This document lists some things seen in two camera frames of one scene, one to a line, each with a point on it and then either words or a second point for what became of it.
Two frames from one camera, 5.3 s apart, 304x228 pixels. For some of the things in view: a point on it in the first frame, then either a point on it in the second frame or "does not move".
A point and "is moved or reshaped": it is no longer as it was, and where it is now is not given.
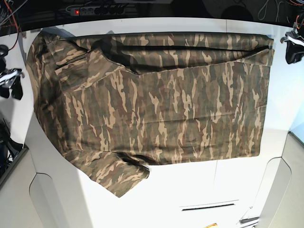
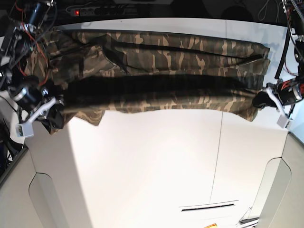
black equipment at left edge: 9,147 does not move
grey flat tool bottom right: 242,221 does not move
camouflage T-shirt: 112,99 is moved or reshaped
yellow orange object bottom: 213,224 does not move
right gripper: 295,46 → 287,93
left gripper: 7,77 → 36,102
